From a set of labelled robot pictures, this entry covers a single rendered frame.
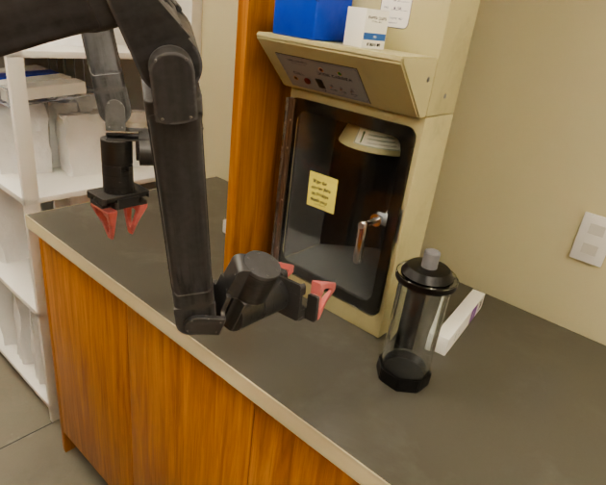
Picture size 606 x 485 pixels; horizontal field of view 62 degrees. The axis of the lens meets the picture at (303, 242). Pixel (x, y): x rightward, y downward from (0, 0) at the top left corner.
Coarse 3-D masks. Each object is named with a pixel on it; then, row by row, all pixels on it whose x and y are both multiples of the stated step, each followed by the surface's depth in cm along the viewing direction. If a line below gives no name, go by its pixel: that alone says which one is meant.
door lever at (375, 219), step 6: (372, 216) 99; (378, 216) 98; (360, 222) 95; (366, 222) 95; (372, 222) 97; (378, 222) 98; (360, 228) 95; (366, 228) 96; (360, 234) 96; (366, 234) 97; (360, 240) 96; (360, 246) 97; (354, 252) 98; (360, 252) 97; (354, 258) 98; (360, 258) 98
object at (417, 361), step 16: (400, 272) 87; (400, 288) 88; (432, 288) 83; (448, 288) 84; (400, 304) 88; (416, 304) 86; (432, 304) 85; (400, 320) 89; (416, 320) 87; (432, 320) 87; (400, 336) 89; (416, 336) 88; (432, 336) 89; (384, 352) 94; (400, 352) 90; (416, 352) 89; (432, 352) 91; (400, 368) 91; (416, 368) 91
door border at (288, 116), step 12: (288, 108) 107; (288, 120) 107; (288, 132) 108; (288, 144) 109; (288, 156) 110; (288, 168) 111; (276, 204) 116; (276, 228) 118; (276, 240) 119; (276, 252) 120
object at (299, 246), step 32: (320, 128) 102; (352, 128) 97; (384, 128) 93; (320, 160) 104; (352, 160) 99; (384, 160) 94; (288, 192) 113; (352, 192) 101; (384, 192) 96; (288, 224) 115; (320, 224) 109; (352, 224) 103; (384, 224) 98; (288, 256) 118; (320, 256) 111; (352, 256) 105; (384, 256) 100; (352, 288) 107; (384, 288) 102
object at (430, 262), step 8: (432, 248) 87; (424, 256) 86; (432, 256) 85; (440, 256) 86; (408, 264) 87; (416, 264) 88; (424, 264) 86; (432, 264) 85; (440, 264) 89; (408, 272) 86; (416, 272) 85; (424, 272) 85; (432, 272) 85; (440, 272) 86; (448, 272) 86; (416, 280) 84; (424, 280) 84; (432, 280) 84; (440, 280) 84; (448, 280) 85
